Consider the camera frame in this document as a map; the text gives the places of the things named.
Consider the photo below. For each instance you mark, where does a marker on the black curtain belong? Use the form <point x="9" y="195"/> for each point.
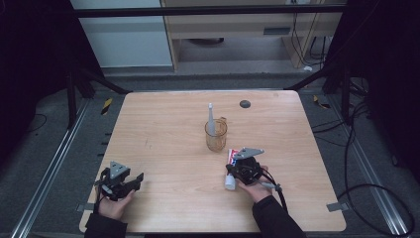
<point x="33" y="66"/>
<point x="389" y="66"/>

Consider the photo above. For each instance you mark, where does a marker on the grey tape piece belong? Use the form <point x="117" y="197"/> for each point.
<point x="337" y="207"/>
<point x="84" y="207"/>

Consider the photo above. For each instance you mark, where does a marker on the grey round table grommet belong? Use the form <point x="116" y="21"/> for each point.
<point x="245" y="104"/>

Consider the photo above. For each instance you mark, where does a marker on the person's left hand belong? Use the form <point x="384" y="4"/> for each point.
<point x="114" y="209"/>

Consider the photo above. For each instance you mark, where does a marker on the person's right hand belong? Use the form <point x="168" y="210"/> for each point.
<point x="261" y="192"/>

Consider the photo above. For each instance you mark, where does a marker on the light wooden desk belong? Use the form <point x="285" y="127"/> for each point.
<point x="231" y="24"/>

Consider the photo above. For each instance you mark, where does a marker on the metal floor rail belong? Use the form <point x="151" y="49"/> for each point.
<point x="369" y="172"/>
<point x="49" y="165"/>

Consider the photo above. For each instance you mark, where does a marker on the white cabinet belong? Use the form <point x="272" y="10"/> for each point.
<point x="125" y="39"/>

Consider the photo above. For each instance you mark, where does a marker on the yellow black floor tape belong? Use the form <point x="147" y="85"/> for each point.
<point x="106" y="106"/>
<point x="321" y="103"/>

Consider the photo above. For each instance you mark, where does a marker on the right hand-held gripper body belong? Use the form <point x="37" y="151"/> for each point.
<point x="247" y="170"/>

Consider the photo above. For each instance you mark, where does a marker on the white electric toothbrush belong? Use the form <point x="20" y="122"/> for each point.
<point x="211" y="122"/>

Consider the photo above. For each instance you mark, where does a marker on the small white floor object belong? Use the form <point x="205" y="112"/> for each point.
<point x="307" y="68"/>

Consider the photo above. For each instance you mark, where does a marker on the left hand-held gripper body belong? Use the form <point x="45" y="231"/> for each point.
<point x="114" y="183"/>

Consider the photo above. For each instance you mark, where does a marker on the white toothpaste tube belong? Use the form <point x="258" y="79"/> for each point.
<point x="230" y="183"/>

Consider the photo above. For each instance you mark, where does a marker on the black stand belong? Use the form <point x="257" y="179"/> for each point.
<point x="71" y="99"/>
<point x="345" y="95"/>

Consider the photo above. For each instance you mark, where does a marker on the amber transparent cup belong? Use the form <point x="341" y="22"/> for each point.
<point x="216" y="140"/>

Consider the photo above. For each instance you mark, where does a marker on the black frame bar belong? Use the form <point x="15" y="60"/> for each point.
<point x="198" y="11"/>

